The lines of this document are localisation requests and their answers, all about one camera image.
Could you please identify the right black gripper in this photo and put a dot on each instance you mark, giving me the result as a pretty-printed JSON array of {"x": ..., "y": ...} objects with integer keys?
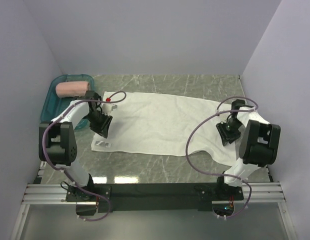
[{"x": 225, "y": 135}]

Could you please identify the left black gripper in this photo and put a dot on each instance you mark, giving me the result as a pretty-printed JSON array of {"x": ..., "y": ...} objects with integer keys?
[{"x": 102, "y": 129}]

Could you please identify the white towel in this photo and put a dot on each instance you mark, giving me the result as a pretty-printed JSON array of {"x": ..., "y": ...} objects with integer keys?
[{"x": 161, "y": 124}]

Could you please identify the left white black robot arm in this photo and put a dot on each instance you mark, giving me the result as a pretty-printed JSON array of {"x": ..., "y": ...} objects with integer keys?
[{"x": 57, "y": 140}]

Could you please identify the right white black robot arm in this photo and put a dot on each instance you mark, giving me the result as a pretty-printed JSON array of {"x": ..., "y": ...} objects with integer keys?
[{"x": 258, "y": 147}]

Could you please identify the rolled pink towel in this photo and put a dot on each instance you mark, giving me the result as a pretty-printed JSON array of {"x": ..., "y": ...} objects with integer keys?
[{"x": 72, "y": 89}]

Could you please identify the teal plastic tray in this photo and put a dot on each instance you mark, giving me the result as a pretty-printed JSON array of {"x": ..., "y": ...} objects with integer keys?
[{"x": 54, "y": 105}]

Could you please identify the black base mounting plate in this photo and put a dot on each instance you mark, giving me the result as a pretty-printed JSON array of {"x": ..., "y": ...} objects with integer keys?
[{"x": 153, "y": 197}]

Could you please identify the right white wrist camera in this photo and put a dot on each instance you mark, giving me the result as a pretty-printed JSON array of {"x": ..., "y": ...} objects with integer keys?
[{"x": 221, "y": 117}]

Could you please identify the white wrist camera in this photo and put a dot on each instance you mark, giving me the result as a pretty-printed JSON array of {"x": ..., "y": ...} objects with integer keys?
[
  {"x": 221, "y": 117},
  {"x": 108, "y": 107}
]

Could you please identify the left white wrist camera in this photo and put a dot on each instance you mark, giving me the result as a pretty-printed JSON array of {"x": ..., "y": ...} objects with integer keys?
[{"x": 108, "y": 107}]

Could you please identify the aluminium rail frame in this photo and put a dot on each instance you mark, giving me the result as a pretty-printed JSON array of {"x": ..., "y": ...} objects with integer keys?
[{"x": 149, "y": 169}]

